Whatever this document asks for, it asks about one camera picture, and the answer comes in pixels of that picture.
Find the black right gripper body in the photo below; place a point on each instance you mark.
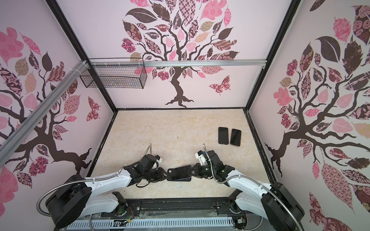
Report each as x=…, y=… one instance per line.
x=203, y=171

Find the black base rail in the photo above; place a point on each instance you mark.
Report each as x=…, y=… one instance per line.
x=243, y=217

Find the black right corner post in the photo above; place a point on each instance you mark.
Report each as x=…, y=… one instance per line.
x=285, y=25

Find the black wire basket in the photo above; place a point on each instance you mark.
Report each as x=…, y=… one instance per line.
x=125, y=74

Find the left flexible metal conduit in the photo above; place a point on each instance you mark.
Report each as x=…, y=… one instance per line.
x=66, y=184

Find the silver aluminium crossbar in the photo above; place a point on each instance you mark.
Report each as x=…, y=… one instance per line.
x=248, y=62

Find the black corner frame post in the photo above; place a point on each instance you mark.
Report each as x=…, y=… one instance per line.
x=63, y=22

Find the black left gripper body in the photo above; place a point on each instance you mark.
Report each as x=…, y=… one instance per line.
x=151, y=176

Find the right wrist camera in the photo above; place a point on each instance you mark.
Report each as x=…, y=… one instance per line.
x=201, y=158

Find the silver aluminium side bar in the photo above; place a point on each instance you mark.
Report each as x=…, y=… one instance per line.
x=9, y=147

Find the right flexible metal conduit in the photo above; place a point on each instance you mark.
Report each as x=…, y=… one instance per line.
x=254, y=184

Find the pink phone case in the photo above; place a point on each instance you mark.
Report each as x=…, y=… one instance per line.
x=235, y=139

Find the white slotted cable duct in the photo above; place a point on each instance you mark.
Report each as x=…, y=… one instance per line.
x=150, y=223

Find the dark smartphone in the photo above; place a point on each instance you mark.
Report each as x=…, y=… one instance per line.
x=180, y=171

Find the flexible metal conduit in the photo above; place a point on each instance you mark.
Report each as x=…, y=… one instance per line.
x=254, y=184
x=66, y=184

